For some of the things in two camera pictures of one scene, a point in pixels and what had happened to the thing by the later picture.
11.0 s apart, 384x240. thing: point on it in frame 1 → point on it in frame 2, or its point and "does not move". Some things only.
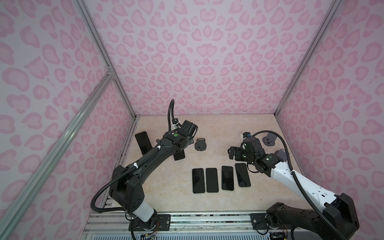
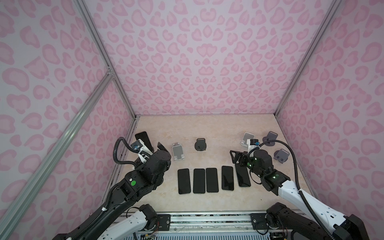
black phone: [179, 155] → [184, 183]
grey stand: [281, 154] does not move
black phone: [212, 180] does not move
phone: [242, 175] does not move
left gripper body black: [190, 141] → [158, 150]
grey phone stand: [270, 140] does not move
